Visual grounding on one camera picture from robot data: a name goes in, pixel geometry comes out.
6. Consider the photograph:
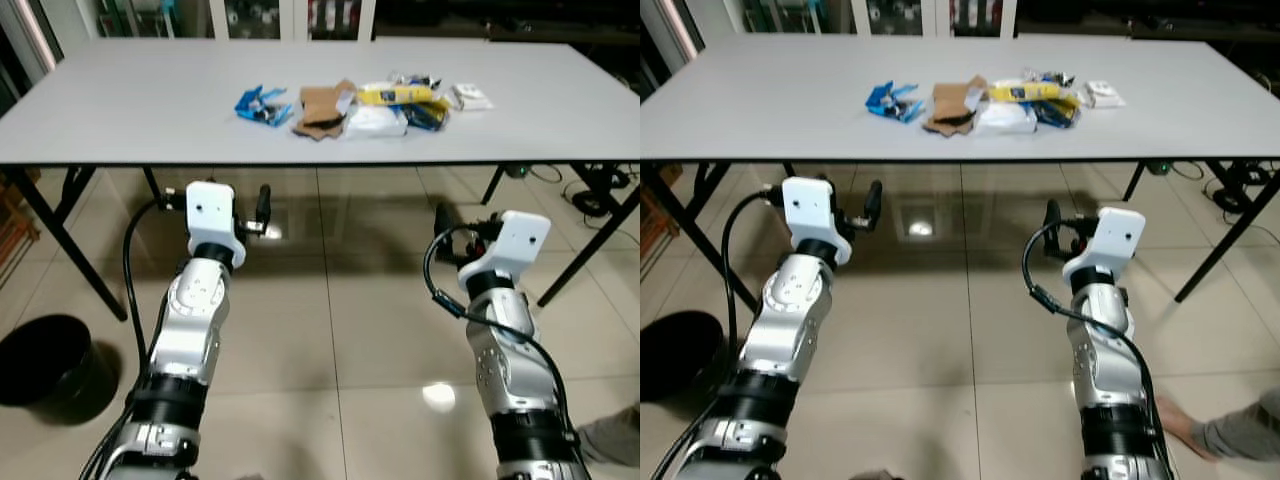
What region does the small white carton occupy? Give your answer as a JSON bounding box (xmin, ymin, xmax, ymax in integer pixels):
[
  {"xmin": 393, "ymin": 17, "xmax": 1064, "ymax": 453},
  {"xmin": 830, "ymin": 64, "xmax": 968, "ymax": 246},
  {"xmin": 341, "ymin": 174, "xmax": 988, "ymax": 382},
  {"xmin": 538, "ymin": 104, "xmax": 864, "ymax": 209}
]
[
  {"xmin": 1078, "ymin": 80, "xmax": 1126, "ymax": 108},
  {"xmin": 447, "ymin": 83, "xmax": 494, "ymax": 111}
]

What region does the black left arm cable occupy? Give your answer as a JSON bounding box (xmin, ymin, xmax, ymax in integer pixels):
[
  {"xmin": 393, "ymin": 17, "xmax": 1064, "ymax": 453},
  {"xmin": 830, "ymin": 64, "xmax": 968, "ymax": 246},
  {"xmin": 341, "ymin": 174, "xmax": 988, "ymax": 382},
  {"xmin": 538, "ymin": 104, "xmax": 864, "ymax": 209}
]
[
  {"xmin": 720, "ymin": 190, "xmax": 786, "ymax": 353},
  {"xmin": 85, "ymin": 195, "xmax": 191, "ymax": 480}
]

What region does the black rubbish bin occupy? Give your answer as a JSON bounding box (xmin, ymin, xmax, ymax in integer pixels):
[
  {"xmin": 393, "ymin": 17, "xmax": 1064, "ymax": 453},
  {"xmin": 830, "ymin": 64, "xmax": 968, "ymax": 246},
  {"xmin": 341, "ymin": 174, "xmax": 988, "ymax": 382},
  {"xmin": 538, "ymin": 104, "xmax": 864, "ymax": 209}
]
[
  {"xmin": 0, "ymin": 314, "xmax": 99, "ymax": 409},
  {"xmin": 640, "ymin": 310, "xmax": 739, "ymax": 403}
]

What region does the white foam packaging tray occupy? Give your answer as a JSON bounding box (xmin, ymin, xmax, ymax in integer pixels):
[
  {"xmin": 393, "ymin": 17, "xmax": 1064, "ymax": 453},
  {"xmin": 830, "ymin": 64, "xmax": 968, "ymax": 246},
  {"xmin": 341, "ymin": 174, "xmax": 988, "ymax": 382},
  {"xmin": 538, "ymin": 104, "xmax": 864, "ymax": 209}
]
[
  {"xmin": 343, "ymin": 103, "xmax": 409, "ymax": 139},
  {"xmin": 973, "ymin": 100, "xmax": 1039, "ymax": 135}
]

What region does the glass door with frame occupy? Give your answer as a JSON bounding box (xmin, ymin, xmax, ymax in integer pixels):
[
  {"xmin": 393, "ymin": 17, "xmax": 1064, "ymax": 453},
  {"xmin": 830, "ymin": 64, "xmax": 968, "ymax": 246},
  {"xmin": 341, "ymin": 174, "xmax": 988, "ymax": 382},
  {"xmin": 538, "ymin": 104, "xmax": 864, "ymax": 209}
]
[
  {"xmin": 660, "ymin": 0, "xmax": 701, "ymax": 61},
  {"xmin": 15, "ymin": 0, "xmax": 61, "ymax": 76}
]

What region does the white glass door cabinet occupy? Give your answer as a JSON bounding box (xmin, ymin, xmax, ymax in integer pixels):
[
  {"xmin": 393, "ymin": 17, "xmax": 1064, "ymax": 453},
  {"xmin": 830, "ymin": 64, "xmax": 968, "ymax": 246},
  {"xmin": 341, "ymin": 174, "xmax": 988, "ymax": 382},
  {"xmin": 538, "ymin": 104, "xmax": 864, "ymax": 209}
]
[
  {"xmin": 95, "ymin": 0, "xmax": 376, "ymax": 43},
  {"xmin": 740, "ymin": 0, "xmax": 1016, "ymax": 39}
]

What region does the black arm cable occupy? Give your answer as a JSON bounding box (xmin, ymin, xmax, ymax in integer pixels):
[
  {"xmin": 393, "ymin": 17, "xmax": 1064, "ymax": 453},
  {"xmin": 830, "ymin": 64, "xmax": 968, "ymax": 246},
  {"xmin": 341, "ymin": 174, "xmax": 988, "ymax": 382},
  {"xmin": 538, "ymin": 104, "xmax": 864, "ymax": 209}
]
[
  {"xmin": 85, "ymin": 195, "xmax": 191, "ymax": 480},
  {"xmin": 422, "ymin": 225, "xmax": 581, "ymax": 451},
  {"xmin": 1022, "ymin": 218, "xmax": 1171, "ymax": 451},
  {"xmin": 720, "ymin": 190, "xmax": 786, "ymax": 353}
]

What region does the grey table with black legs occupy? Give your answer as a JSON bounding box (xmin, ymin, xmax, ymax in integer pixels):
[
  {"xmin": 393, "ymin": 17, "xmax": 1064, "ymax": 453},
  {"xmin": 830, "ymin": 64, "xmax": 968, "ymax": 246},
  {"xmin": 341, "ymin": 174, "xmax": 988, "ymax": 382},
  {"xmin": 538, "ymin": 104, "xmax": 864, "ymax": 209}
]
[
  {"xmin": 0, "ymin": 38, "xmax": 641, "ymax": 323},
  {"xmin": 640, "ymin": 33, "xmax": 1280, "ymax": 313}
]

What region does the yellow blister package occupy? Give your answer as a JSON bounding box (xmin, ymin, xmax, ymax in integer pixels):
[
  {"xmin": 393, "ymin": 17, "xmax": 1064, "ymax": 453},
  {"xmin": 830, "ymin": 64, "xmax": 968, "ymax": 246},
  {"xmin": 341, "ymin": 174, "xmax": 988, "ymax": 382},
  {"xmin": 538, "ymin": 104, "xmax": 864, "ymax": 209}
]
[
  {"xmin": 357, "ymin": 83, "xmax": 451, "ymax": 109},
  {"xmin": 988, "ymin": 80, "xmax": 1081, "ymax": 106}
]

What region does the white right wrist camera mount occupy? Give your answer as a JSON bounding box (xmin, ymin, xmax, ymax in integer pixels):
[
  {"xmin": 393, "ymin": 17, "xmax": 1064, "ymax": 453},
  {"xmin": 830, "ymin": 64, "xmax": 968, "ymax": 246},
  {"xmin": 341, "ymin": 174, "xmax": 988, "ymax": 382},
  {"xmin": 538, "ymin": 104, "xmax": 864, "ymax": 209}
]
[
  {"xmin": 458, "ymin": 210, "xmax": 551, "ymax": 293},
  {"xmin": 1062, "ymin": 207, "xmax": 1146, "ymax": 289}
]

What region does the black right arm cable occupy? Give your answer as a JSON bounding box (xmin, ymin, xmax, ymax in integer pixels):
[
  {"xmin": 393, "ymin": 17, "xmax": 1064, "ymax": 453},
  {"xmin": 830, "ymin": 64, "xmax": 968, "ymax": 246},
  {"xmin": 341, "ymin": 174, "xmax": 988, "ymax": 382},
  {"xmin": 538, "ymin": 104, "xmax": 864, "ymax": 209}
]
[
  {"xmin": 422, "ymin": 225, "xmax": 581, "ymax": 451},
  {"xmin": 1022, "ymin": 218, "xmax": 1171, "ymax": 451}
]

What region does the cardboard with white side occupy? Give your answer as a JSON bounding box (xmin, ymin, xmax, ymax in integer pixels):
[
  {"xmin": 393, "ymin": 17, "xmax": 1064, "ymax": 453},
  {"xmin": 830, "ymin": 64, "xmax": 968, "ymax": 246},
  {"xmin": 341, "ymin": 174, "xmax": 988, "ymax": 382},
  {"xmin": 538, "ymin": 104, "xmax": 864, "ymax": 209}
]
[
  {"xmin": 300, "ymin": 80, "xmax": 359, "ymax": 125},
  {"xmin": 932, "ymin": 75, "xmax": 991, "ymax": 119}
]

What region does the dark blue packet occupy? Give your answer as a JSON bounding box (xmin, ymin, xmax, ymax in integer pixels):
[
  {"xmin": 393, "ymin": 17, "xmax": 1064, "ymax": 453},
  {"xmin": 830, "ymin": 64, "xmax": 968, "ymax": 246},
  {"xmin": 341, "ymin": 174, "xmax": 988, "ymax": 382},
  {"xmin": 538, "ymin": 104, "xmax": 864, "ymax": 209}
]
[
  {"xmin": 403, "ymin": 100, "xmax": 451, "ymax": 132},
  {"xmin": 1033, "ymin": 97, "xmax": 1081, "ymax": 128}
]

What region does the crumpled blue wrapper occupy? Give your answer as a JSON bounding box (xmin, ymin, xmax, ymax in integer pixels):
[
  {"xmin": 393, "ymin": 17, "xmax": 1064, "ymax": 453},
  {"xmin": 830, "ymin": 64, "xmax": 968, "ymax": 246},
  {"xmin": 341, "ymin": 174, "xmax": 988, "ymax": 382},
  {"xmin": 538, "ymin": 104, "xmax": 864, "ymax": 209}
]
[
  {"xmin": 866, "ymin": 80, "xmax": 927, "ymax": 124},
  {"xmin": 235, "ymin": 85, "xmax": 296, "ymax": 128}
]

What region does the black floor cable bundle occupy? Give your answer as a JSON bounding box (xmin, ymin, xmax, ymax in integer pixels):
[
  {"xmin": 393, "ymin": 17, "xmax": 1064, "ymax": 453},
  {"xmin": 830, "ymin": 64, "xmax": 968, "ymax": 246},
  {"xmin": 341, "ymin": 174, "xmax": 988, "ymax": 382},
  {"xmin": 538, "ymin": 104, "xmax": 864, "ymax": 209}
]
[
  {"xmin": 1210, "ymin": 160, "xmax": 1280, "ymax": 213},
  {"xmin": 565, "ymin": 165, "xmax": 629, "ymax": 217}
]

